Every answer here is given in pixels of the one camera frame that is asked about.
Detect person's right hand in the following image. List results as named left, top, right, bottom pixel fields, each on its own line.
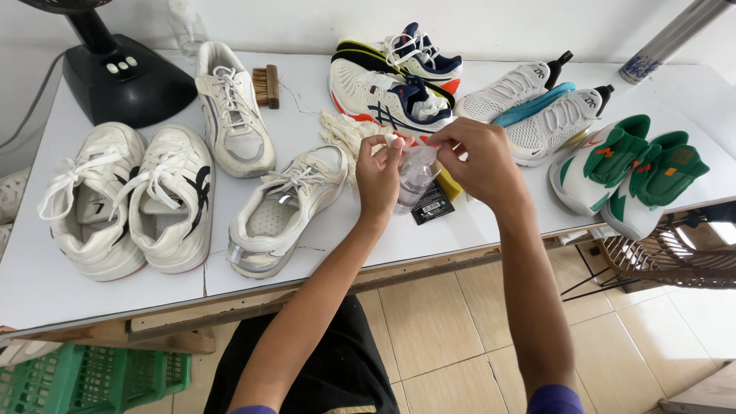
left=426, top=117, right=526, bottom=212

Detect person's left hand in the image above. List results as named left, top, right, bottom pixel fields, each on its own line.
left=355, top=134, right=406, bottom=219

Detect clear plastic spray bottle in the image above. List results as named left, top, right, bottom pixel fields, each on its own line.
left=394, top=145, right=441, bottom=215

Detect yellow sponge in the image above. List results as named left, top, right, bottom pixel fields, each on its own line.
left=433, top=163, right=464, bottom=202

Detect white crumpled cloth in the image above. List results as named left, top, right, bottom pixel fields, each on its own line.
left=319, top=110, right=398, bottom=186

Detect black packet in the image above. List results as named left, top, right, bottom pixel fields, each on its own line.
left=410, top=181, right=457, bottom=226

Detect white mesh sneaker black tab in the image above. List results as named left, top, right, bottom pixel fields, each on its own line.
left=453, top=51, right=575, bottom=123
left=505, top=84, right=615, bottom=168

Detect blue shoe insole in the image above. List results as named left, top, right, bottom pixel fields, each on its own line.
left=491, top=82, right=577, bottom=129

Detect cream navy red running sneaker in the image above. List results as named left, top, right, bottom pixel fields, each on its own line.
left=328, top=57, right=459, bottom=143
left=336, top=22, right=464, bottom=96

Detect cream sneaker with silver trim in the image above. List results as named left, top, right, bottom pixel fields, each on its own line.
left=227, top=144, right=349, bottom=280
left=195, top=41, right=277, bottom=179

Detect white and green sneaker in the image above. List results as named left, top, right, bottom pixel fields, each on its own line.
left=549, top=114, right=663, bottom=218
left=600, top=130, right=711, bottom=242

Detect wooden shoe brush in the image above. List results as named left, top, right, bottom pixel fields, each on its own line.
left=252, top=64, right=281, bottom=110

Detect person's black shorts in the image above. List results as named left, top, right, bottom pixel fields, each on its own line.
left=204, top=295, right=401, bottom=414

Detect white sneaker with black stripes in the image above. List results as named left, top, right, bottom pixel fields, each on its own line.
left=112, top=123, right=217, bottom=274
left=37, top=121, right=148, bottom=283

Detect metal pole with blue pattern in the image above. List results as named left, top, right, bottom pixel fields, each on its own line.
left=619, top=0, right=736, bottom=86

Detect clear bottle with pump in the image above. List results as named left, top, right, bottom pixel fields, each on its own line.
left=168, top=0, right=209, bottom=60

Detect person's purple right sleeve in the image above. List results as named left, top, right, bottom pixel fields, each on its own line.
left=526, top=383, right=585, bottom=414

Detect black fan base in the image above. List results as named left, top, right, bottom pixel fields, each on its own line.
left=17, top=0, right=198, bottom=129

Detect wooden board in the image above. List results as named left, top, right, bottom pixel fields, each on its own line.
left=658, top=359, right=736, bottom=414

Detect green plastic crate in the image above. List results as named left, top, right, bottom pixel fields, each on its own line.
left=0, top=343, right=192, bottom=414

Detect white perforated shoe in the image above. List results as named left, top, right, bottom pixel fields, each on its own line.
left=0, top=166, right=33, bottom=226

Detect white shoe under table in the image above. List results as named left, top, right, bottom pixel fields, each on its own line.
left=0, top=338, right=62, bottom=369

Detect brown wire chair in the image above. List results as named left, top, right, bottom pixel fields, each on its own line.
left=560, top=214, right=736, bottom=302

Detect grey fan cable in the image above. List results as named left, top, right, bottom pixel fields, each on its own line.
left=0, top=51, right=65, bottom=151

